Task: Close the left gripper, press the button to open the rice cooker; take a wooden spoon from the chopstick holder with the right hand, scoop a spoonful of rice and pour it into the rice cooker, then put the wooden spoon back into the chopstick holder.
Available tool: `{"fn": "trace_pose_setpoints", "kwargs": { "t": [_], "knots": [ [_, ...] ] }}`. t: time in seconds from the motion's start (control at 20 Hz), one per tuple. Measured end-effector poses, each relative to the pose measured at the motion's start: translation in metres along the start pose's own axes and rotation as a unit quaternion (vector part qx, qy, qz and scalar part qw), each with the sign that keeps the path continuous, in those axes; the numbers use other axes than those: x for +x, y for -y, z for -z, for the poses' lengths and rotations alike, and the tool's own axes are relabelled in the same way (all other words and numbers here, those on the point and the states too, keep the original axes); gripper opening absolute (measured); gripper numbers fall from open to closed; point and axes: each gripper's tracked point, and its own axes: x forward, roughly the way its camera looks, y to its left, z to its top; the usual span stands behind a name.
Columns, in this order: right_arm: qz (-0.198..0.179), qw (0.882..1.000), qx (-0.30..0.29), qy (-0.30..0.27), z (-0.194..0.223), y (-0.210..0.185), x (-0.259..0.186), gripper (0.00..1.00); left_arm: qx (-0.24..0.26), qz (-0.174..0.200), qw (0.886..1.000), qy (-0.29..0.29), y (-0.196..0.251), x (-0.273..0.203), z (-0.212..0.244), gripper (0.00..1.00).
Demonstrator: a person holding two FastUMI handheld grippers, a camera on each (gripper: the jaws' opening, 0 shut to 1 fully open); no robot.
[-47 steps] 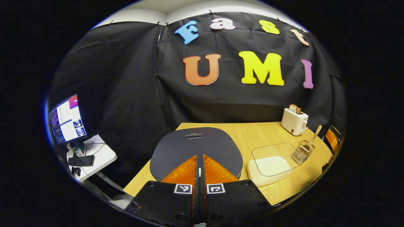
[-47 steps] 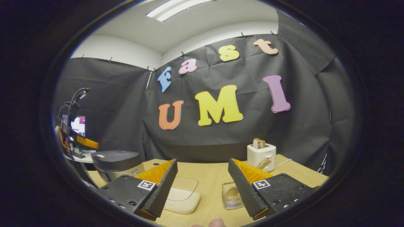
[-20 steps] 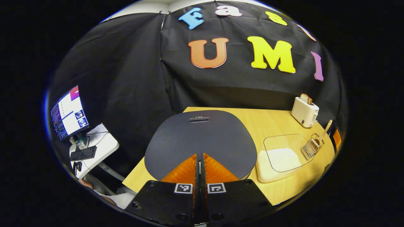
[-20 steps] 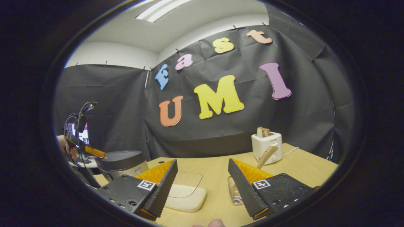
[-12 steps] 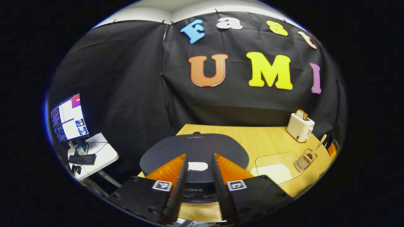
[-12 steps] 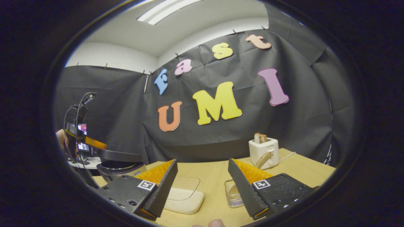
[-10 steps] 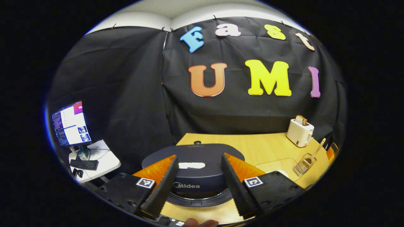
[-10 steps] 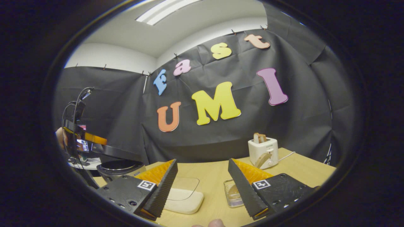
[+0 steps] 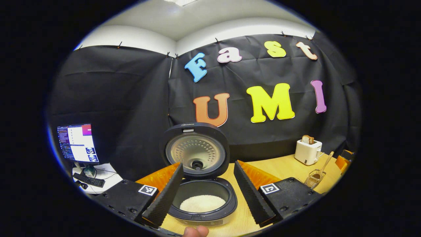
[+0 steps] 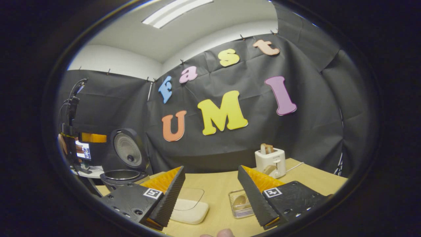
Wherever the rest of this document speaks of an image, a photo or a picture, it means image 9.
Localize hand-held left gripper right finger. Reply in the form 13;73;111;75
234;160;323;227

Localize black rice cooker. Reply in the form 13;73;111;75
160;122;238;227

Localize white rice heap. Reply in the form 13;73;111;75
180;195;226;213

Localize wooden spoon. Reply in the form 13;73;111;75
311;151;334;185

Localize white toaster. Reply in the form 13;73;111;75
294;139;323;166

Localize white side table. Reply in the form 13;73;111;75
72;163;123;195

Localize black backdrop cloth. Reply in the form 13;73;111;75
48;31;362;181

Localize black keyboard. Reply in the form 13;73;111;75
73;172;106;188

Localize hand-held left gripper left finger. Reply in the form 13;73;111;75
94;162;184;229

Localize computer monitor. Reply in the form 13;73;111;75
57;123;100;164

